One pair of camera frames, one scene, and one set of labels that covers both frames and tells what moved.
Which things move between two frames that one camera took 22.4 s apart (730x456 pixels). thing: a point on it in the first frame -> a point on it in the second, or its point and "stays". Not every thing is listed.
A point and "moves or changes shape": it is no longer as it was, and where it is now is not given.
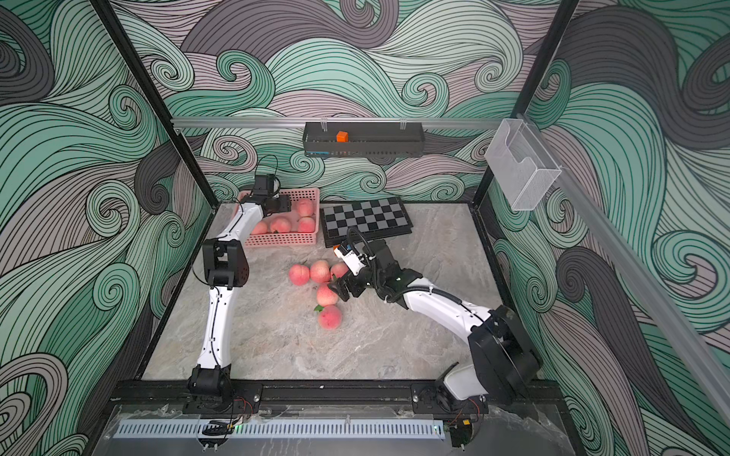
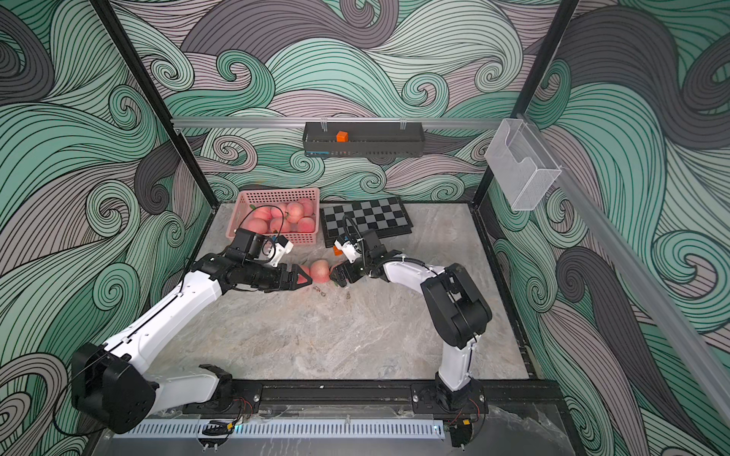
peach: [325, 295] moves or changes shape
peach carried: [260, 228] stays
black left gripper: [286, 203] -> [281, 286]
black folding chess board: [378, 218] stays
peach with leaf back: [306, 224] stays
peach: [305, 208] stays
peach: [280, 224] stays
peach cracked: [330, 317] moves or changes shape
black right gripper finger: [340, 288] -> [338, 275]
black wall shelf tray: [365, 140] stays
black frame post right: [539, 67] stays
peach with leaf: [339, 269] moves or changes shape
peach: [299, 275] stays
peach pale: [320, 272] stays
